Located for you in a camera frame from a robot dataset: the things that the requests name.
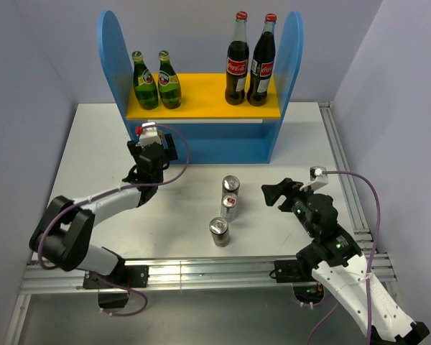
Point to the blue and yellow wooden shelf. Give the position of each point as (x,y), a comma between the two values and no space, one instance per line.
(215,131)

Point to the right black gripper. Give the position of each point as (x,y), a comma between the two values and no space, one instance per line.
(271,192)

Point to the right cola glass bottle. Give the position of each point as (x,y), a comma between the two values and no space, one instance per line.
(262,63)

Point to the cola glass bottle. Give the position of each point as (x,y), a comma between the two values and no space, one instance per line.
(237,62)
(262,63)

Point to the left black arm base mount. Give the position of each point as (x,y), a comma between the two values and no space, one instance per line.
(119,288)

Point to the aluminium rail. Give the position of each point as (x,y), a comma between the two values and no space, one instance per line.
(190,301)
(357,217)

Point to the rear dark beverage can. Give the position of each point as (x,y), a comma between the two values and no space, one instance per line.
(230,184)

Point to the silver blue can red logo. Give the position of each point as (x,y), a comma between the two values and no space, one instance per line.
(161,135)

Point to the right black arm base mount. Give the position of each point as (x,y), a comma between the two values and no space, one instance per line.
(306,290)

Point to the green glass bottle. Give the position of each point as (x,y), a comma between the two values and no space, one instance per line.
(145,88)
(169,86)

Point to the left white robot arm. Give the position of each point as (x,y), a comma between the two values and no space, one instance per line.
(63,235)

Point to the green glass bottle front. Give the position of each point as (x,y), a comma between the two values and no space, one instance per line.
(169,86)

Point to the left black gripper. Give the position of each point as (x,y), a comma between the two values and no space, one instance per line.
(171,152)

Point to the front aluminium rail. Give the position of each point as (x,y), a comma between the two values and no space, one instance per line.
(190,301)

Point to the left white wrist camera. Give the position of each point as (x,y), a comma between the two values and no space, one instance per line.
(148,134)

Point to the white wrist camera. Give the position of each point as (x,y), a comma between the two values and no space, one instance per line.
(318,179)
(148,134)

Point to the dark gold beverage can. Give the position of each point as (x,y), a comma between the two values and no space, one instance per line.
(219,230)

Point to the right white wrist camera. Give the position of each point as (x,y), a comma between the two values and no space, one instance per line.
(318,179)

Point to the left cola glass bottle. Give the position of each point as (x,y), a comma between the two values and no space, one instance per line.
(237,62)

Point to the right side aluminium rail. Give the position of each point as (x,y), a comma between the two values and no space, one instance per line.
(357,217)

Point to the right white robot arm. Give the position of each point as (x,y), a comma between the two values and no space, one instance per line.
(335,260)

